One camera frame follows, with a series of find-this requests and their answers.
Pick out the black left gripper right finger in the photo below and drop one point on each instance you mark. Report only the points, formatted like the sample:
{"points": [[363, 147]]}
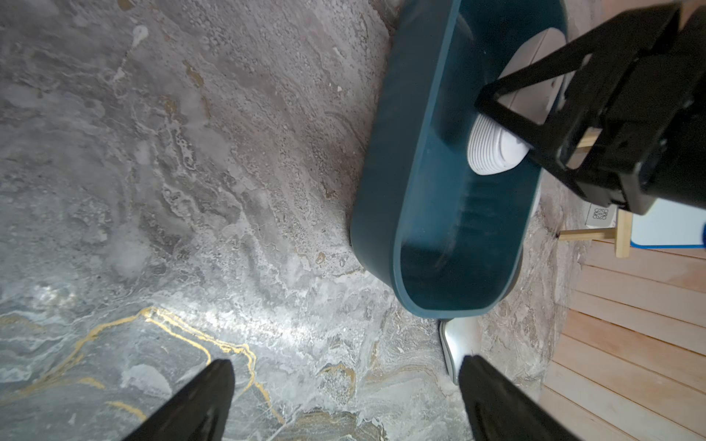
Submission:
{"points": [[498, 410]]}

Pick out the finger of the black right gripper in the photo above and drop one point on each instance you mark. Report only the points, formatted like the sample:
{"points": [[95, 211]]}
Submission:
{"points": [[529, 71], [543, 160]]}

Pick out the teal plastic storage box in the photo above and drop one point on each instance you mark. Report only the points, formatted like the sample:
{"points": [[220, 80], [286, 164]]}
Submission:
{"points": [[446, 241]]}

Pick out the blue framed whiteboard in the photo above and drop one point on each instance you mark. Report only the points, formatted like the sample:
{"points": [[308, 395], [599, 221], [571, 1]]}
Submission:
{"points": [[669, 225]]}

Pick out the white ribbed Lecoo mouse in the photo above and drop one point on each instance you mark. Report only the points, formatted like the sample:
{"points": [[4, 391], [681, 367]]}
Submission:
{"points": [[493, 150]]}

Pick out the silver slim mouse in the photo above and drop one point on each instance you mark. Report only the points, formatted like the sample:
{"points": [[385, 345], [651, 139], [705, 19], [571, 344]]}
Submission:
{"points": [[460, 337]]}

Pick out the wooden easel stand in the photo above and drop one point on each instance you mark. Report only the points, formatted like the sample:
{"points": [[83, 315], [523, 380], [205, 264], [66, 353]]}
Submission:
{"points": [[621, 234]]}

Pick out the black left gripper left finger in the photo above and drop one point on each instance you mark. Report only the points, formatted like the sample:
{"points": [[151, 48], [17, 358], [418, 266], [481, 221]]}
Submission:
{"points": [[199, 411]]}

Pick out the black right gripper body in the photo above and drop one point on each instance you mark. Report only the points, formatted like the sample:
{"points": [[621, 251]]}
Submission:
{"points": [[633, 124]]}

